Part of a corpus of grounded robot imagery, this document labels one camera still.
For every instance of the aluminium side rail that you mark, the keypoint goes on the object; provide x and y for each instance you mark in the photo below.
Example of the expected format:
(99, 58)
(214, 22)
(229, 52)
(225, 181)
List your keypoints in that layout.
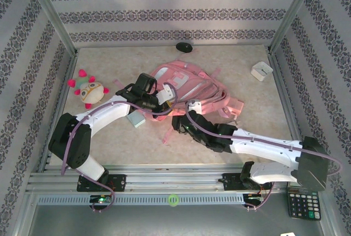
(63, 87)
(285, 96)

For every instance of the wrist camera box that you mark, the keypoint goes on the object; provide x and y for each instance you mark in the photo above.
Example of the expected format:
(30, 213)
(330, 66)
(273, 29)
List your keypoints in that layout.
(166, 94)
(196, 106)

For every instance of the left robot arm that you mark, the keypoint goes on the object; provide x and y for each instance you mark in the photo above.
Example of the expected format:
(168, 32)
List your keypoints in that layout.
(109, 112)

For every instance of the pink school backpack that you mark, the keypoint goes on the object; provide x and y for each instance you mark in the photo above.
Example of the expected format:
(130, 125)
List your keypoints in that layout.
(197, 78)

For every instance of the round plush toy pink spikes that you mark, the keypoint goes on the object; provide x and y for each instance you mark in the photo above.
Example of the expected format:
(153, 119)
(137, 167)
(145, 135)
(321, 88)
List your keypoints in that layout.
(90, 93)

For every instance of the small controller circuit board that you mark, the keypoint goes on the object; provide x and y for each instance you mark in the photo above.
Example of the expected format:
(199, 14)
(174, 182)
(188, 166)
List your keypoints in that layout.
(102, 199)
(253, 198)

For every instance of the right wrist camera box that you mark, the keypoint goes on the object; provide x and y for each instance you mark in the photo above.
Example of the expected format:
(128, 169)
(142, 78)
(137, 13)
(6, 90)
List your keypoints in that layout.
(196, 106)

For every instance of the black computer mouse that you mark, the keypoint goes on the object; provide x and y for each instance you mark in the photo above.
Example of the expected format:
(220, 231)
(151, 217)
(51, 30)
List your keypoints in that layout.
(183, 47)

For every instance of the aluminium frame post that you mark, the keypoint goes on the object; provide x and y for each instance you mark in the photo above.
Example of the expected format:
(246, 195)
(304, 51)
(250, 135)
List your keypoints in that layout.
(293, 8)
(46, 8)

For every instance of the aluminium mounting rail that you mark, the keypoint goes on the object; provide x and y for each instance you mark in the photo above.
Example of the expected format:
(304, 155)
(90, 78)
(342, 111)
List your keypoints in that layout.
(175, 181)

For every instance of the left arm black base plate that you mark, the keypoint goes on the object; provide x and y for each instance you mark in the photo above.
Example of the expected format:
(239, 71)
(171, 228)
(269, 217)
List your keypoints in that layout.
(118, 182)

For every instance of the black desk calculator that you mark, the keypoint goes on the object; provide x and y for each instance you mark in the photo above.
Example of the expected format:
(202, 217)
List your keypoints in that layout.
(303, 205)

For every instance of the small white card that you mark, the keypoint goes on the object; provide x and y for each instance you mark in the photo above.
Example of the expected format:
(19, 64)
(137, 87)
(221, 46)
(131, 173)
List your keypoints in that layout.
(288, 234)

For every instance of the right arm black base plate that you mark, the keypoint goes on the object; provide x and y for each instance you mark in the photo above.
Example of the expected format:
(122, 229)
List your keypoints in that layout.
(230, 182)

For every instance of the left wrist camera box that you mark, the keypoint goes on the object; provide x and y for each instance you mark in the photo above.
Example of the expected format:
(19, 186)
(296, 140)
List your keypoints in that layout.
(166, 94)

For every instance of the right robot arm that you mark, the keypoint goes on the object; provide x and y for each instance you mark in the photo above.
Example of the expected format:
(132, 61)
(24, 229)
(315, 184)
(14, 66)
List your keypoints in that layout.
(263, 148)

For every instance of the small silver metal clip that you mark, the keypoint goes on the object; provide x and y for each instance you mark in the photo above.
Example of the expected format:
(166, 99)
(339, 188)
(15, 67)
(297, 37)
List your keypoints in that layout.
(235, 122)

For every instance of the white square alarm clock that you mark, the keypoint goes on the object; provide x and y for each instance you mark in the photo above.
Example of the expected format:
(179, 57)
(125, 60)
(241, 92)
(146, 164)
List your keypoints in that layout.
(261, 70)

